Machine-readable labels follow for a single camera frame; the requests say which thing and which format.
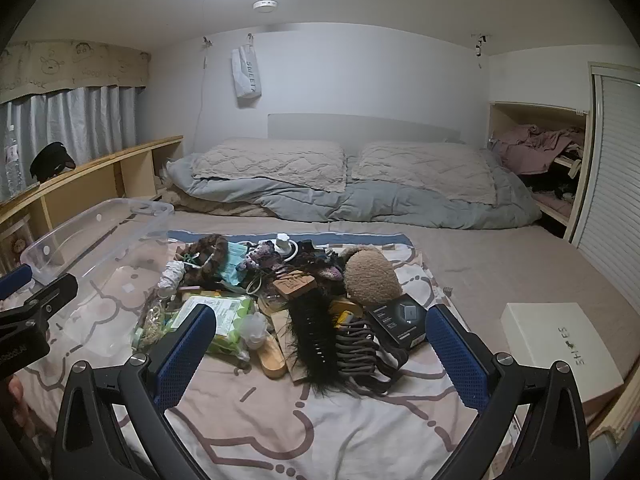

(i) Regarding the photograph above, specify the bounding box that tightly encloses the cartoon printed blanket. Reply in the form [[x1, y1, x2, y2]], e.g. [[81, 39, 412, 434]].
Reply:
[[0, 230, 501, 480]]

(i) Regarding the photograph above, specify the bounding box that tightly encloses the purple knitted pouch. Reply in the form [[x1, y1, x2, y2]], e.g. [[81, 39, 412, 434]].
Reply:
[[245, 242, 286, 274]]

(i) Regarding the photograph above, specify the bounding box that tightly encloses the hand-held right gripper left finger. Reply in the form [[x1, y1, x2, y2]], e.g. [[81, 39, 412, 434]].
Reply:
[[52, 304, 217, 480]]

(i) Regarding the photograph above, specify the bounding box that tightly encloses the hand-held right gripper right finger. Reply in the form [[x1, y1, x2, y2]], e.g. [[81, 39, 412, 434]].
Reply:
[[425, 304, 596, 480]]

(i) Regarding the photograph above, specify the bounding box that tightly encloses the brown hair claw clip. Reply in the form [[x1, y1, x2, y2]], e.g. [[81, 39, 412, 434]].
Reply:
[[332, 322, 409, 397]]

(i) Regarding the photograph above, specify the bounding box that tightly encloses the brown fleece blanket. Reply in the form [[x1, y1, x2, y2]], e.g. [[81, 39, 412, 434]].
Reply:
[[167, 187, 262, 217]]

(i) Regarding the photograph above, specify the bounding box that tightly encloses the brown fluffy plush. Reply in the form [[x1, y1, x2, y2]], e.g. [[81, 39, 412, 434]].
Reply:
[[342, 246, 402, 307]]

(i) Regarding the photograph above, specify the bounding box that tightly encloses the clear plastic storage box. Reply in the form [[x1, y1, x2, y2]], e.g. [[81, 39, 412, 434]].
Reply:
[[20, 198, 176, 311]]

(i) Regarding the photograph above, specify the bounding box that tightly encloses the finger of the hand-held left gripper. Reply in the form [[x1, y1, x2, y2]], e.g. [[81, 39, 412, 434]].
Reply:
[[0, 274, 80, 334], [0, 266, 34, 302]]

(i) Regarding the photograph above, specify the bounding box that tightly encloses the white louvered door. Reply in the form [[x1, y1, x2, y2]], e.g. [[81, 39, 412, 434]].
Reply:
[[565, 62, 640, 267]]

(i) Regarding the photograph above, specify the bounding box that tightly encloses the green wet wipes pack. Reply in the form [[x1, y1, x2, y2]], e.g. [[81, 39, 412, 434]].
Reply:
[[167, 295, 257, 357]]

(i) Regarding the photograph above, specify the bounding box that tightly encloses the pile of clothes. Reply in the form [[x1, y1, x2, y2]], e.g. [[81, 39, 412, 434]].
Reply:
[[492, 125, 587, 202]]

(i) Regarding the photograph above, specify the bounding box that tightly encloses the beige printed curtain valance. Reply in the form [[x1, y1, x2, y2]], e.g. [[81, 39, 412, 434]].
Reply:
[[0, 39, 151, 104]]

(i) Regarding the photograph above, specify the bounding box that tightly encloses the white hanging bag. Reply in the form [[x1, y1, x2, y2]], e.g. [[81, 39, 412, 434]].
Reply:
[[231, 45, 261, 109]]

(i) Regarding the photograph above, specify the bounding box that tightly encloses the bag of hair ties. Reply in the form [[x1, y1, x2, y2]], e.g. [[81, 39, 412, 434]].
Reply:
[[132, 305, 177, 352]]

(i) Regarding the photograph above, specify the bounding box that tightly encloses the white headboard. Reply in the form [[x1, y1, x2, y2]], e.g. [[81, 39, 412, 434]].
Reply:
[[267, 113, 461, 144]]

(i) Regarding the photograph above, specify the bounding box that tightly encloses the blue-grey duvet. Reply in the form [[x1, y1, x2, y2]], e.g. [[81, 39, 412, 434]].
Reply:
[[166, 152, 542, 231]]

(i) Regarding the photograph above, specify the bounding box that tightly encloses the black bristly hair claw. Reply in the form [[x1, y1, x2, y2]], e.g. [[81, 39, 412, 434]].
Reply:
[[287, 292, 347, 399]]

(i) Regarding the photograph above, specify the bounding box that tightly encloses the leopard print scrunchie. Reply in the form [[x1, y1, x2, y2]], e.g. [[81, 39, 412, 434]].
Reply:
[[179, 236, 232, 287]]

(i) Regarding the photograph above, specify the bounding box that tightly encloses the yellow small toy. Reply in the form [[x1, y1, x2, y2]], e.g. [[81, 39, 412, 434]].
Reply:
[[330, 300, 366, 327]]

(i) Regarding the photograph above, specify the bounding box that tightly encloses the person's left hand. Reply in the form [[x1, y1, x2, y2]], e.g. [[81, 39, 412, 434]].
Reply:
[[5, 375, 33, 417]]

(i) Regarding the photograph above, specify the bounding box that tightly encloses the clear water bottle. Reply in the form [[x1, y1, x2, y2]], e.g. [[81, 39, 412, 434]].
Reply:
[[4, 127, 24, 197]]

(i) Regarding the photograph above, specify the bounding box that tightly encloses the grey curtain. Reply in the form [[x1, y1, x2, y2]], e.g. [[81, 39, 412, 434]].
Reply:
[[0, 85, 139, 202]]

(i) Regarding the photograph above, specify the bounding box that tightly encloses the white shoe box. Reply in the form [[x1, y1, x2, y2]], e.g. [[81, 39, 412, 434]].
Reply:
[[501, 302, 626, 403]]

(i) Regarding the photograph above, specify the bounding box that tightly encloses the brown engraved tag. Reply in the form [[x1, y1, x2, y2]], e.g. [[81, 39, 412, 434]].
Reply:
[[272, 270, 319, 302]]

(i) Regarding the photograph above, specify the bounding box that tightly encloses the teal face mask pack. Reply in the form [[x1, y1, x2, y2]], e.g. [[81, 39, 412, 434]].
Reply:
[[217, 242, 252, 284]]

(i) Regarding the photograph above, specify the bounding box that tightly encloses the black visor cap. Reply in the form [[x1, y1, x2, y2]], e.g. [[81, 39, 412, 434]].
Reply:
[[29, 142, 77, 181]]

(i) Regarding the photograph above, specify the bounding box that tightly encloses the white wall cord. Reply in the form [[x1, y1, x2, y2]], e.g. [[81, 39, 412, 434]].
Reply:
[[192, 37, 211, 157]]

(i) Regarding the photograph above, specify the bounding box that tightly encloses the wooden shelf unit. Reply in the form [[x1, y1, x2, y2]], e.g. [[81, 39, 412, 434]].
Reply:
[[0, 135, 185, 272]]

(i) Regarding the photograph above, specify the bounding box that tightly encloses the black small camera gadget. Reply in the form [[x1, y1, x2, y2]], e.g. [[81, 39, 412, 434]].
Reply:
[[366, 294, 431, 351]]

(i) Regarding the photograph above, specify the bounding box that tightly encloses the beige quilted pillow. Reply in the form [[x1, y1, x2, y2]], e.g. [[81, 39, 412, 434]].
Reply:
[[192, 139, 347, 194], [351, 141, 497, 206]]

